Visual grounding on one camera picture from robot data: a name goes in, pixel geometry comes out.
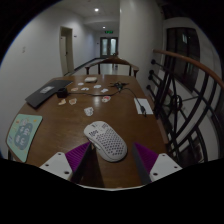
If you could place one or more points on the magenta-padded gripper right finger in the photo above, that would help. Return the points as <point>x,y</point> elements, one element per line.
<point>165,166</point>

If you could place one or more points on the glass double door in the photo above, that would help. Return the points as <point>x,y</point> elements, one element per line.
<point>109,46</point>

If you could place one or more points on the white paper sheet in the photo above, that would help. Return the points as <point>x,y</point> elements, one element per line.
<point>141,104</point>

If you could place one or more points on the small tan sticker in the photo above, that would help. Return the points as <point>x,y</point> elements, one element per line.
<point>72,101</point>
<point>62,102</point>

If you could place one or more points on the black closed laptop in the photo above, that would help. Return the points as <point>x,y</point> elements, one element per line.
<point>46,91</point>

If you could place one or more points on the small white box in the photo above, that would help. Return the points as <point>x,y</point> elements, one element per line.
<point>90,79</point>

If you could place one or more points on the white honeycomb computer mouse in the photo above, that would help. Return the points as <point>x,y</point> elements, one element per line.
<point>106,141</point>

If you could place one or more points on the black railing with wooden handrail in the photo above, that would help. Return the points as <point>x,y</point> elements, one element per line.
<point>186,60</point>

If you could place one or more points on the small white sticker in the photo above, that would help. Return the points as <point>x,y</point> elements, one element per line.
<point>88,111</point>
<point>85,89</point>
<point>97,86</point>
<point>74,89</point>
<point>104,90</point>

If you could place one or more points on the green exit sign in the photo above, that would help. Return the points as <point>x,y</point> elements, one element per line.
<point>108,32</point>

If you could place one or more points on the small black box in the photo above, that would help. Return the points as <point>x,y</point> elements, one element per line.
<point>62,93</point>

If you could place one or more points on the dark framed window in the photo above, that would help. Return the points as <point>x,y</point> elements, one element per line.
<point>186,50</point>

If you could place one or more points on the pale side door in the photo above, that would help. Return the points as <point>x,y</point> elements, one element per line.
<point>66,50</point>

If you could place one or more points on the red and white sticker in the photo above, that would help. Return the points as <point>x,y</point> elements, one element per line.
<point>106,98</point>

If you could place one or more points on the mint green printed mouse pad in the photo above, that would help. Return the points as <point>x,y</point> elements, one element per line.
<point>23,136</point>

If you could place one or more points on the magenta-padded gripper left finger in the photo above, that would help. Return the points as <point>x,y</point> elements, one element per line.
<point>56,165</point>

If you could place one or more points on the wooden armchair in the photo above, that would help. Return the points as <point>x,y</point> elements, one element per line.
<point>111,61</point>

